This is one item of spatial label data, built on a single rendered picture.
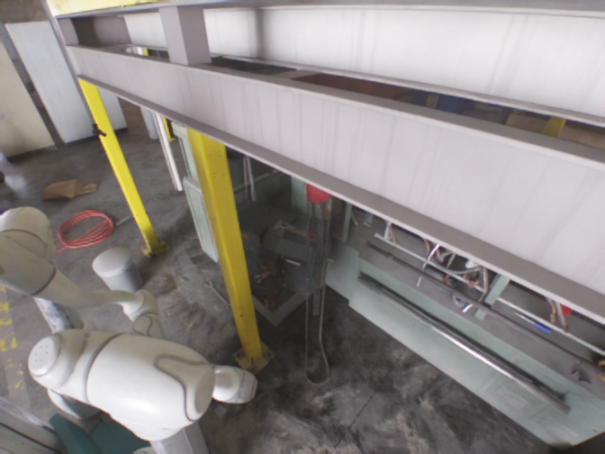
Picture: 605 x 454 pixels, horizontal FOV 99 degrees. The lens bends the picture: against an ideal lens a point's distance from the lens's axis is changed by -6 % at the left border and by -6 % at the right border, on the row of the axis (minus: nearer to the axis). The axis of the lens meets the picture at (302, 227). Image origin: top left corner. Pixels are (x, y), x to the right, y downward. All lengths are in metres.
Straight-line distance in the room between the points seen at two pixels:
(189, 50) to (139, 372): 0.84
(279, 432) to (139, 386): 1.58
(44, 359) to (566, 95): 1.18
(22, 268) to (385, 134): 0.98
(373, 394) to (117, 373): 1.82
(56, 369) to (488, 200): 0.77
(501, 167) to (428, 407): 1.93
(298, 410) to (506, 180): 1.87
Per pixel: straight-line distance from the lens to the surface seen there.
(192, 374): 0.56
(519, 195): 0.53
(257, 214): 1.98
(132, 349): 0.60
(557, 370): 2.03
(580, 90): 0.91
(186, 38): 1.01
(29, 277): 1.05
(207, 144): 1.08
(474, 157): 0.52
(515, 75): 0.92
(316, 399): 2.14
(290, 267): 1.85
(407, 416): 2.21
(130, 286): 2.88
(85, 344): 0.66
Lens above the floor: 2.02
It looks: 38 degrees down
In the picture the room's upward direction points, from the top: straight up
